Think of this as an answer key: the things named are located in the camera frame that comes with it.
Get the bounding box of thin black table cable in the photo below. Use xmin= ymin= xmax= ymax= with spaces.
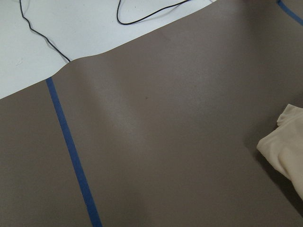
xmin=19 ymin=0 xmax=71 ymax=63

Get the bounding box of beige long-sleeve graphic shirt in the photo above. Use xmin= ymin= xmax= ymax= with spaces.
xmin=257 ymin=104 xmax=303 ymax=198

